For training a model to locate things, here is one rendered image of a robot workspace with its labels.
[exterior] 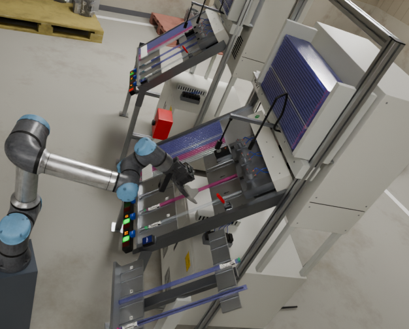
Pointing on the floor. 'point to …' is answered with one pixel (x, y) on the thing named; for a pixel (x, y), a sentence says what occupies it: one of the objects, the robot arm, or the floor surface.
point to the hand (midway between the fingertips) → (193, 192)
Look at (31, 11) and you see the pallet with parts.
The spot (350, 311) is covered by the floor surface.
